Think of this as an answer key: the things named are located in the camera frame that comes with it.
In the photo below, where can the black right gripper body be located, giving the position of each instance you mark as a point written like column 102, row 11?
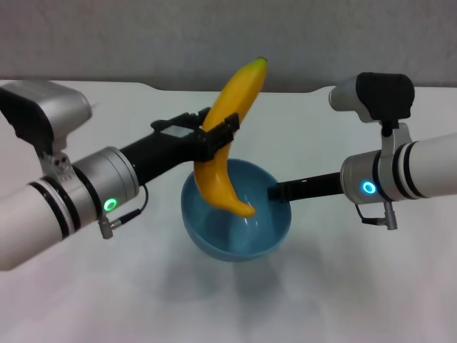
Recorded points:
column 314, row 186

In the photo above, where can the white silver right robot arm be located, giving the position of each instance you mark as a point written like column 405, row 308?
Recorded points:
column 403, row 171

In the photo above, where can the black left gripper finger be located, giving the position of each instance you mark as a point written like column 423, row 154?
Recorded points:
column 194, row 116
column 223, row 134

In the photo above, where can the yellow banana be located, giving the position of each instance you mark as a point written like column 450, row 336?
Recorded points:
column 228, row 118

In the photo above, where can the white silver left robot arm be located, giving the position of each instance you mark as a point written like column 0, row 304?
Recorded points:
column 53, row 211

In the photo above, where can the blue plastic bowl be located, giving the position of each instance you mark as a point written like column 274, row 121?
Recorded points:
column 235, row 236

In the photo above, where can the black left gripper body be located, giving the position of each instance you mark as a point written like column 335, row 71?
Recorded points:
column 160, row 150

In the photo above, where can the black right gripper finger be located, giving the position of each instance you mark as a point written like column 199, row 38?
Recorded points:
column 276, row 191

